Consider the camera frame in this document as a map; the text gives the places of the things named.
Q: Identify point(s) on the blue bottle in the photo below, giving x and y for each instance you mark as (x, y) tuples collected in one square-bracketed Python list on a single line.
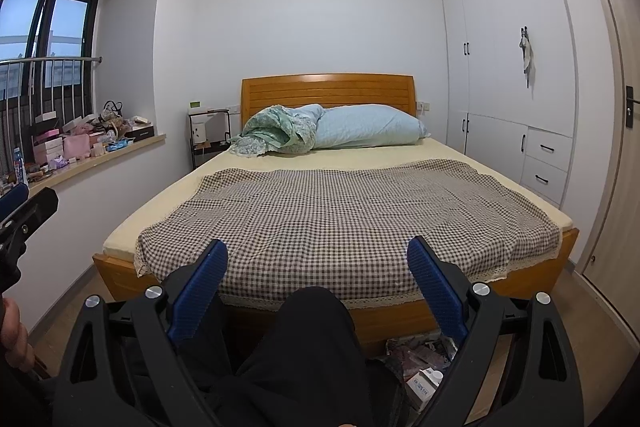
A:
[(19, 164)]

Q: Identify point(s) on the white wardrobe drawer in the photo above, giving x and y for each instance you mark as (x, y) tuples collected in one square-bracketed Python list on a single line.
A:
[(542, 179), (547, 149)]

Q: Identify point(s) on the green floral quilt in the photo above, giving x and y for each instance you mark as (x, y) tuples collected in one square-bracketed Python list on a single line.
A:
[(277, 129)]

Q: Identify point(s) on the person's left hand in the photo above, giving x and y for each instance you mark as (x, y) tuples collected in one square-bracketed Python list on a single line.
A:
[(12, 332)]

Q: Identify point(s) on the purple wrapper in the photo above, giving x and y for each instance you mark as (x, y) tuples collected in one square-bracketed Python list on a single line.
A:
[(425, 352)]

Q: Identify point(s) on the grey waste bin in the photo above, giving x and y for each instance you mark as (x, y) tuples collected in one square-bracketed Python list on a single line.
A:
[(397, 347)]

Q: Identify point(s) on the metal window railing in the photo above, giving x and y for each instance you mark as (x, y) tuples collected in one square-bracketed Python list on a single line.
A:
[(50, 59)]

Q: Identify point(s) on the small white appliance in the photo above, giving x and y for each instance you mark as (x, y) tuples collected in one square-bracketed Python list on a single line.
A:
[(200, 132)]

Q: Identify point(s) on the black metal nightstand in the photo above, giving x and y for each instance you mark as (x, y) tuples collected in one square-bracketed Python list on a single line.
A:
[(216, 146)]

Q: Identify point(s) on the wooden bed frame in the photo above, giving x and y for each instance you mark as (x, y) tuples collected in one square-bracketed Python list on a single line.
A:
[(325, 92)]

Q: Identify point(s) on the light blue pillow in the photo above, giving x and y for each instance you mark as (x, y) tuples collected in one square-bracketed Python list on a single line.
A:
[(370, 127)]

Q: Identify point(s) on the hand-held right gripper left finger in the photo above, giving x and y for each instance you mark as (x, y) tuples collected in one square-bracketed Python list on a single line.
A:
[(197, 292)]

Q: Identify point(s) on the pale yellow mattress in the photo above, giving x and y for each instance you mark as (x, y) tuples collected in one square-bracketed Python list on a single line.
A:
[(170, 197)]

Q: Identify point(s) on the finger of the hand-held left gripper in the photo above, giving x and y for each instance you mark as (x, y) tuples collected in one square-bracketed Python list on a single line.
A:
[(12, 199), (35, 207)]

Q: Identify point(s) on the brown checked blanket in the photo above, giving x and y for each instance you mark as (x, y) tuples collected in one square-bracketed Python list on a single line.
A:
[(340, 232)]

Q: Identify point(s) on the grey hanging cloth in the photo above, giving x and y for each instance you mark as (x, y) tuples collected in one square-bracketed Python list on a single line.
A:
[(526, 54)]

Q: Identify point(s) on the white wardrobe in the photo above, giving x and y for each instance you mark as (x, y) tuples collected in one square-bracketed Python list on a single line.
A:
[(500, 72)]

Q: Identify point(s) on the person's black trousers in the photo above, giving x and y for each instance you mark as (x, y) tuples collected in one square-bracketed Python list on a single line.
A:
[(300, 357)]

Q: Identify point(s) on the pile of cosmetic boxes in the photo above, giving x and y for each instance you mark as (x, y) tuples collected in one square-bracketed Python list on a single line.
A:
[(75, 144)]

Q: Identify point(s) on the beige windowsill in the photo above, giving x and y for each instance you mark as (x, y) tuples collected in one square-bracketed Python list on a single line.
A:
[(140, 144)]

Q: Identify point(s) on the beige door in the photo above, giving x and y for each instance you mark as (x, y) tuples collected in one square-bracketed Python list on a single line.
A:
[(615, 187)]

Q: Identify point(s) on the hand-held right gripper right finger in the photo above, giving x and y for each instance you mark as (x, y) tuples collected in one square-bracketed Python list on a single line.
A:
[(435, 289)]

